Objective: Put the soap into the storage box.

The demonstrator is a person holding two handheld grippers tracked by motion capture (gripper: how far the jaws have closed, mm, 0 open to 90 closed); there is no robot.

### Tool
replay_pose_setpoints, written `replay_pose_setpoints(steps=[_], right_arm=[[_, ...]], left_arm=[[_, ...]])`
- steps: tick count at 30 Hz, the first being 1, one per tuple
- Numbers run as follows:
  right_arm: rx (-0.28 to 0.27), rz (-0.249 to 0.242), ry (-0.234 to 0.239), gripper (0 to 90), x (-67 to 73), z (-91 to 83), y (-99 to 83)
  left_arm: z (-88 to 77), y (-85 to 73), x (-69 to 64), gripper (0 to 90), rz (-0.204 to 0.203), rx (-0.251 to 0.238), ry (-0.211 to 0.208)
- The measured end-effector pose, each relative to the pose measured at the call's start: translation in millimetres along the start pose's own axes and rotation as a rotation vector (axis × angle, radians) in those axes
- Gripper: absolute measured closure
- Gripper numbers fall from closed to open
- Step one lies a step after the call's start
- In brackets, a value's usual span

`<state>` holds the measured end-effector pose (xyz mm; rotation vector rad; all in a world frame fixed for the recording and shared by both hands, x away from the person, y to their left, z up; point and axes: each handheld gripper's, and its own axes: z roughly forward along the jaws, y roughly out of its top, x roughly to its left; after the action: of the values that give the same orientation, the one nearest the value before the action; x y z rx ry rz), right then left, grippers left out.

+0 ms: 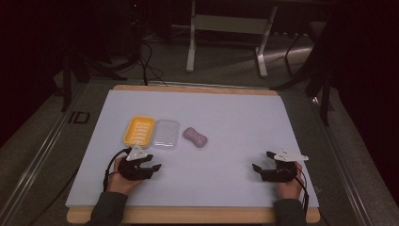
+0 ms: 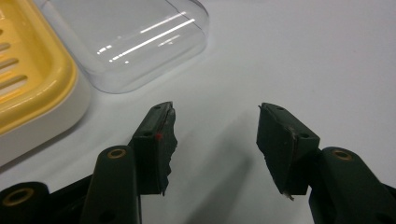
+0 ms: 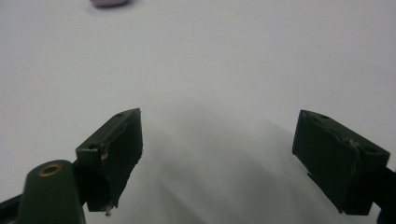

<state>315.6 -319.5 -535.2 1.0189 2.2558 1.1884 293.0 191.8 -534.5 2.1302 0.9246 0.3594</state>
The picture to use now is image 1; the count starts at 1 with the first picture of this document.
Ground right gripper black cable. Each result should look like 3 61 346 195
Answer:
293 165 311 220

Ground clear plastic lid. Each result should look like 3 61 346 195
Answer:
151 118 181 151

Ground white table sheet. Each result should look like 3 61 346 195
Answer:
65 89 320 209

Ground person's right hand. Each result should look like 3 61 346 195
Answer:
276 161 305 201

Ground white metal desk frame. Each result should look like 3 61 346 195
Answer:
185 0 279 79

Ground metal floor rail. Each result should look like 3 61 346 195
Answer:
0 83 90 226
310 93 377 226

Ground person's left hand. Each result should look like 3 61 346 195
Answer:
106 155 145 196

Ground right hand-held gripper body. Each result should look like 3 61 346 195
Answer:
260 148 310 184

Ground black metal stand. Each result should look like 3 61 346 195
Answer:
272 18 335 127
59 46 128 113

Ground black floor cables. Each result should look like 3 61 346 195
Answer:
136 40 168 87

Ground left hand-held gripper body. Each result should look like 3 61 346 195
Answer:
118 143 155 182

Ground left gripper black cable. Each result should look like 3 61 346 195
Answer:
103 148 131 193

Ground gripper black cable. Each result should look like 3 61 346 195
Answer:
293 165 311 220
103 148 131 193

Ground yellow soap dish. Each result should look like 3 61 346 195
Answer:
122 115 156 149

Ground purple soap bar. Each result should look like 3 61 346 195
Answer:
183 126 208 149

